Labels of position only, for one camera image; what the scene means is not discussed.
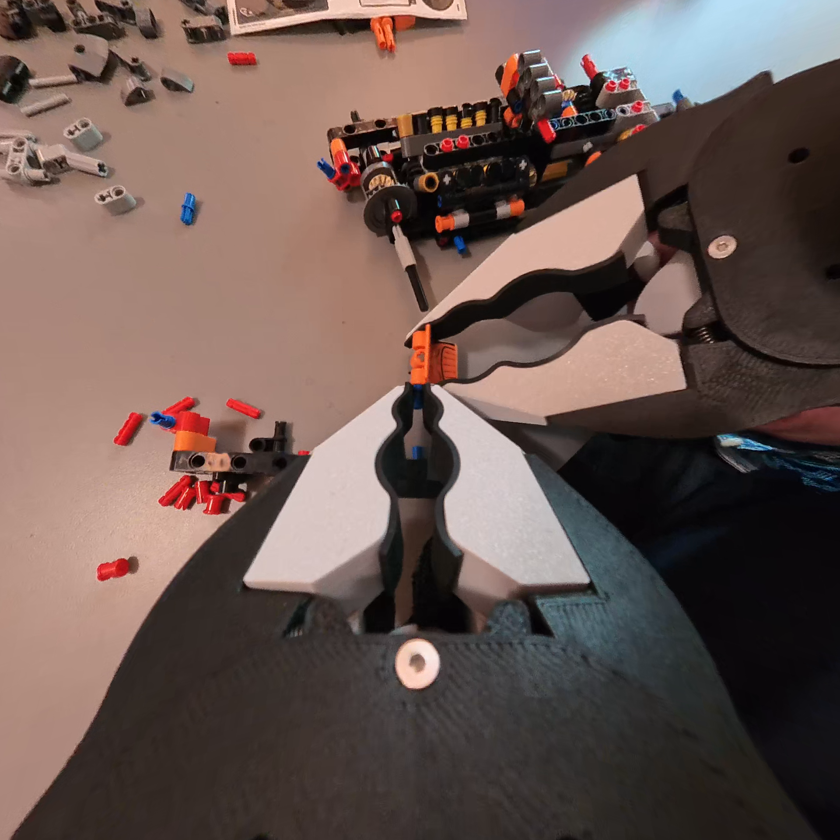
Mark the small orange lego panel assembly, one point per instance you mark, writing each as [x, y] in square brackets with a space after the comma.
[420, 358]

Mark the person's right forearm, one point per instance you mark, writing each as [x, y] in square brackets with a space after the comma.
[814, 426]

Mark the scattered red lego pins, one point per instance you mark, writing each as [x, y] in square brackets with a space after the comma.
[128, 428]

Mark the long blue lego pin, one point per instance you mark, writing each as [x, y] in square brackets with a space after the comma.
[188, 208]

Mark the lego instruction booklet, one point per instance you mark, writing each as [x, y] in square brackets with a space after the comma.
[348, 16]

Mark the black lego beam assembly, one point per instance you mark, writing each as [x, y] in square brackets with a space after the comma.
[229, 463]

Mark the large lego car chassis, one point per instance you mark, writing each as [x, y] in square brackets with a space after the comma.
[472, 151]

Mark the pile of dark lego parts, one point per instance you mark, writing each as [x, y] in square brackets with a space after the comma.
[88, 56]

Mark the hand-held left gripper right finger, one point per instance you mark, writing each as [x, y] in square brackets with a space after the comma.
[518, 525]

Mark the orange lego pins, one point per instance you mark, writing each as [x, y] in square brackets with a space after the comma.
[384, 33]

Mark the pile of light grey lego parts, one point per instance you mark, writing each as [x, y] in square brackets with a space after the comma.
[52, 157]

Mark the single red lego pin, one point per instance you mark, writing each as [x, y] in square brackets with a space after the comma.
[241, 58]

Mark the light grey lego connector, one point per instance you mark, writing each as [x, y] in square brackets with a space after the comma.
[84, 133]
[116, 199]

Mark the dark navy trousers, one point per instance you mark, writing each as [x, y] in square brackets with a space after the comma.
[754, 590]

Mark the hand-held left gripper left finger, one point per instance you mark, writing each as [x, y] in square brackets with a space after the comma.
[315, 525]

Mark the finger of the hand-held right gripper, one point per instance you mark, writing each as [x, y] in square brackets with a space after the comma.
[623, 367]
[577, 223]

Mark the blue plaid shirt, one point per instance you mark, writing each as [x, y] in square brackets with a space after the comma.
[787, 459]

